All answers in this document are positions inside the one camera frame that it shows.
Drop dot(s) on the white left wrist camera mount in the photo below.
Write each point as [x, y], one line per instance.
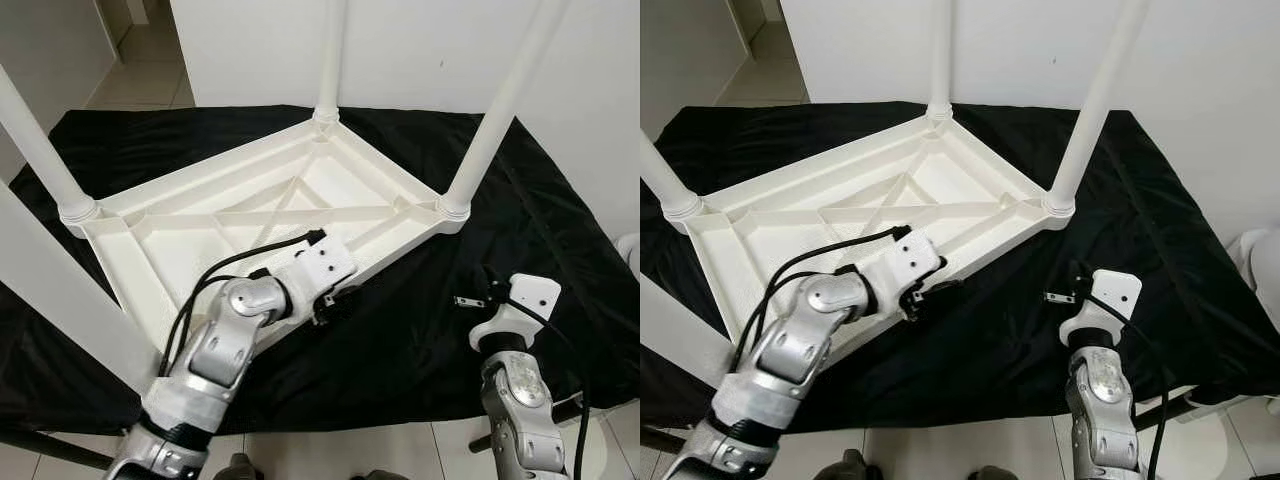
[325, 265]
[910, 260]

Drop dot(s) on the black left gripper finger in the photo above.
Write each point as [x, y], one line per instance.
[945, 288]
[348, 292]

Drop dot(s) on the grey robot left leg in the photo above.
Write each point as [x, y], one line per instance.
[845, 467]
[238, 469]

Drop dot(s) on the grey robot leg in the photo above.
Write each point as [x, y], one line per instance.
[238, 469]
[845, 467]
[995, 475]
[382, 476]

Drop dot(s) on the black cloth table cover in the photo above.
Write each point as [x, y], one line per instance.
[1000, 340]
[420, 340]

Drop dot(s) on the grey robot right leg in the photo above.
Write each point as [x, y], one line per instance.
[995, 475]
[382, 476]

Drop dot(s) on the black metal table leg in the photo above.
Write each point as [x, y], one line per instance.
[55, 448]
[1180, 405]
[478, 443]
[662, 440]

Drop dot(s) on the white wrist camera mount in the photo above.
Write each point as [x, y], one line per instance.
[530, 295]
[910, 260]
[1115, 290]
[325, 265]

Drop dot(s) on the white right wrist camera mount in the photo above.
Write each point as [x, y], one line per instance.
[1115, 290]
[530, 295]

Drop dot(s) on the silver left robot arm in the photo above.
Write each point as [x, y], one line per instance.
[800, 345]
[220, 350]

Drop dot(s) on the white plastic children table top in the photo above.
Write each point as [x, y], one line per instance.
[340, 185]
[950, 185]

